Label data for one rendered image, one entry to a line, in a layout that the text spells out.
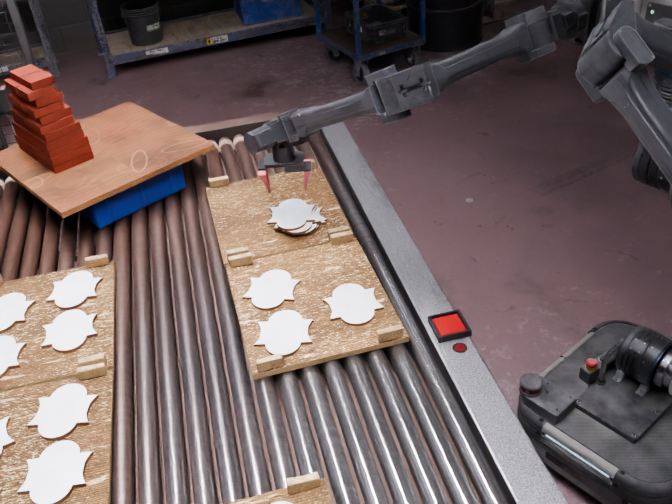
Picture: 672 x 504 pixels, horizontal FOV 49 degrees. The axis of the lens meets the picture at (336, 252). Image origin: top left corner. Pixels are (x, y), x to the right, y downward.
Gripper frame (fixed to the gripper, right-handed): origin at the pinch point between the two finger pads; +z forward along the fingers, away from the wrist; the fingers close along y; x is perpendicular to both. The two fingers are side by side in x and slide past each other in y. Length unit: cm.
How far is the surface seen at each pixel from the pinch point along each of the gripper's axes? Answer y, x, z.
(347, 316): 13.7, -45.2, 8.0
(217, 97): -64, 306, 105
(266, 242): -6.2, -11.8, 9.3
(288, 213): -0.2, -3.6, 5.9
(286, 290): -0.4, -33.9, 8.3
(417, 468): 24, -86, 11
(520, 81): 142, 290, 102
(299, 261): 2.6, -21.5, 9.1
